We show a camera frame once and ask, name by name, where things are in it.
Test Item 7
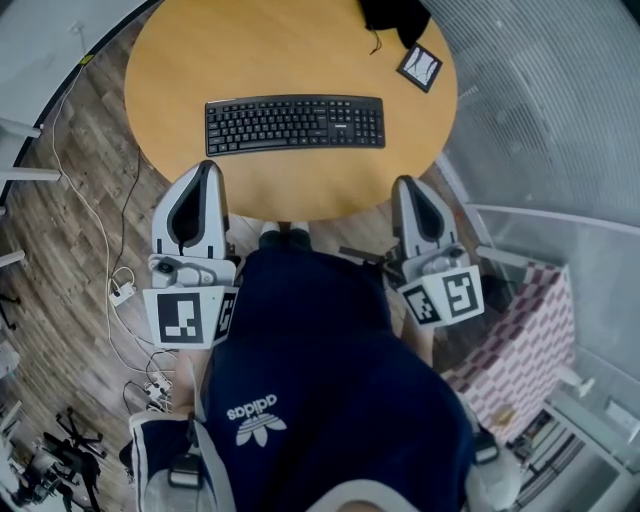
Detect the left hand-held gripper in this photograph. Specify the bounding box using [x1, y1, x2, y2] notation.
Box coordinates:
[143, 159, 240, 350]

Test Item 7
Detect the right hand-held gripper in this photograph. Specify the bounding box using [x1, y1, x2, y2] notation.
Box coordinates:
[391, 174, 486, 329]

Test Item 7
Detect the black keyboard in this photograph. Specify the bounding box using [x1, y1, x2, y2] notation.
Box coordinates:
[203, 94, 387, 157]

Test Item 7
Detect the person's right forearm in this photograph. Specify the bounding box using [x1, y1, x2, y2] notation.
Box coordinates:
[399, 319, 436, 371]

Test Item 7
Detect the person's left forearm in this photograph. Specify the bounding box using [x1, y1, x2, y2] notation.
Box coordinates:
[172, 347, 210, 416]

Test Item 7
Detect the person's left leg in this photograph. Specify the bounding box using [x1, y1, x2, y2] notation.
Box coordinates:
[257, 230, 285, 254]

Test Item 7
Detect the pink checkered box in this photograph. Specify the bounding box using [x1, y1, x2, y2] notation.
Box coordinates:
[442, 264, 576, 444]

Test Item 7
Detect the person's navy striped shirt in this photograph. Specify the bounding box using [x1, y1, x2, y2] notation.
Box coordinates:
[127, 249, 501, 512]

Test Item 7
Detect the white side table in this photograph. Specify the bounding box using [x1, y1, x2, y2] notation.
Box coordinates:
[0, 117, 62, 271]

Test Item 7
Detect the round wooden table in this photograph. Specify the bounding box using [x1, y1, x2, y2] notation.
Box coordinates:
[123, 0, 459, 224]

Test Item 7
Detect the small white stand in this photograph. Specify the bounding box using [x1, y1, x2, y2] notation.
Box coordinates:
[558, 375, 597, 399]

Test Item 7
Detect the black office chair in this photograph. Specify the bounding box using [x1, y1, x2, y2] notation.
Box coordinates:
[39, 407, 109, 506]

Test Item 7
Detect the white metal shelf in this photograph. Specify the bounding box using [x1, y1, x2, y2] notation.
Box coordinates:
[509, 389, 640, 512]

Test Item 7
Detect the black floor cable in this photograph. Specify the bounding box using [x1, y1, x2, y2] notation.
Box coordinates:
[121, 148, 142, 262]

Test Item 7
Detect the white floor cable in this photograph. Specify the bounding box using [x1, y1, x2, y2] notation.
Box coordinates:
[49, 24, 136, 296]

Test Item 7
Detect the black picture frame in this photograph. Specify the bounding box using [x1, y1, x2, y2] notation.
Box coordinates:
[395, 42, 445, 94]

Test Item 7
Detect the black drawstring pouch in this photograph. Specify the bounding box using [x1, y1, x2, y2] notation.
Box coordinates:
[358, 0, 432, 56]

